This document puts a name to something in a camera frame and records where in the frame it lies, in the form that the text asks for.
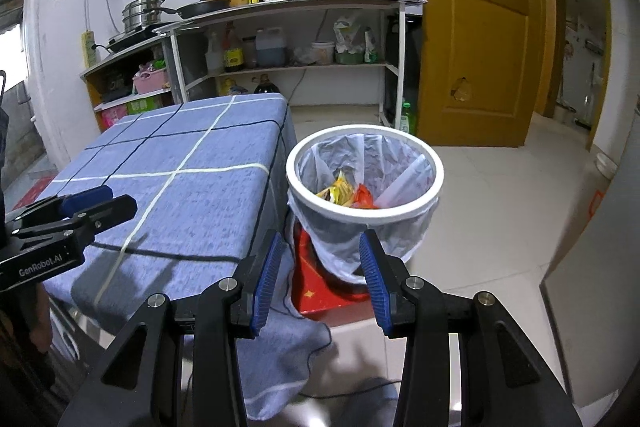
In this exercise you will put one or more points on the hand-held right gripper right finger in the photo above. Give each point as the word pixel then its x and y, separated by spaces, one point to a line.
pixel 374 287

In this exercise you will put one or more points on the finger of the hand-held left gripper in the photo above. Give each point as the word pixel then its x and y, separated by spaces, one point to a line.
pixel 87 198
pixel 112 209

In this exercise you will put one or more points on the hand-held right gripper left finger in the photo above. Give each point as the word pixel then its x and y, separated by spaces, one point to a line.
pixel 267 287

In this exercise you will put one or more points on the white trash bin with liner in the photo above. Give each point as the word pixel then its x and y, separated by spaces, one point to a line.
pixel 365 222

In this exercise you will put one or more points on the red plastic bag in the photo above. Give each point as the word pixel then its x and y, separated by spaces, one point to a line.
pixel 365 198

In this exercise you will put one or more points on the yellow snack wrapper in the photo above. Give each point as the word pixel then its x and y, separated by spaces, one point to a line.
pixel 340 192

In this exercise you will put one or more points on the red cardboard box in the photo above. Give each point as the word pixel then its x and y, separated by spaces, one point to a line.
pixel 325 287

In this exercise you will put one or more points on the pink cardboard box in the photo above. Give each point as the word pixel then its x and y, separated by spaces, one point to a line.
pixel 114 117

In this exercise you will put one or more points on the blue checked tablecloth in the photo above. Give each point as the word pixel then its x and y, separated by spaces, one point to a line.
pixel 200 207

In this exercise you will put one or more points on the green cardboard box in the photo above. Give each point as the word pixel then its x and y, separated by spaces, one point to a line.
pixel 147 104

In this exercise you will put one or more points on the low wooden shelf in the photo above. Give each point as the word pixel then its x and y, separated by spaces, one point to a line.
pixel 100 77

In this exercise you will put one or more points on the pink plastic basket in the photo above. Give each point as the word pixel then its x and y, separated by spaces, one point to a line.
pixel 150 81

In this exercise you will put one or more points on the yellow power strip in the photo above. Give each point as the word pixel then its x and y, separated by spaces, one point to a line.
pixel 88 51

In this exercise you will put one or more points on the black induction cooker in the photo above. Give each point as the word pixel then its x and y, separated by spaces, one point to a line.
pixel 135 39

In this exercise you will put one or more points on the yellow oil bottle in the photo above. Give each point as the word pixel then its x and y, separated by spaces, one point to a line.
pixel 231 87

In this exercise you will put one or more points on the green soda bottle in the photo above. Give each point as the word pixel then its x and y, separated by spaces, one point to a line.
pixel 407 119

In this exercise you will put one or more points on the clear plastic bottle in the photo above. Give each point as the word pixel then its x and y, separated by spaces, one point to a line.
pixel 215 57

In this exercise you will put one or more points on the steel steamer pot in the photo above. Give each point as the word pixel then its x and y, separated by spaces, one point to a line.
pixel 142 14

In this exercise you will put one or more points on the round dark bottle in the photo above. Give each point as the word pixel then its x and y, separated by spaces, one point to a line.
pixel 264 87

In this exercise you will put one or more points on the soy sauce bottle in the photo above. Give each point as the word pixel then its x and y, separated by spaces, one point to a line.
pixel 233 54

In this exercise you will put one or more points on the dark glass jar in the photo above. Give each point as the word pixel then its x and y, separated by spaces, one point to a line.
pixel 249 54

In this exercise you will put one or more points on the black frying pan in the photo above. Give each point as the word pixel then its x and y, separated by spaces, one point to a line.
pixel 202 8

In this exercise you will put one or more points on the dark liquid plastic jug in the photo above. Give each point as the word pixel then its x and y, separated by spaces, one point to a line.
pixel 271 51

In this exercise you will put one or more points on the small white bucket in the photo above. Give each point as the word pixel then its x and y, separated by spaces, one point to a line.
pixel 322 53

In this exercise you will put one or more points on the green and white bags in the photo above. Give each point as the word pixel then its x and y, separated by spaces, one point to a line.
pixel 352 39

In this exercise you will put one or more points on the white floor bucket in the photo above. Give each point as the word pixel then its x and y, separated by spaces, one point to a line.
pixel 606 164

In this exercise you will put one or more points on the white metal shelf unit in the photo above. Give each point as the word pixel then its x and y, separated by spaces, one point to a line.
pixel 300 7

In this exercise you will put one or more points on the yellow wooden door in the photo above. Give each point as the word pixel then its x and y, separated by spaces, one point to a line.
pixel 480 32

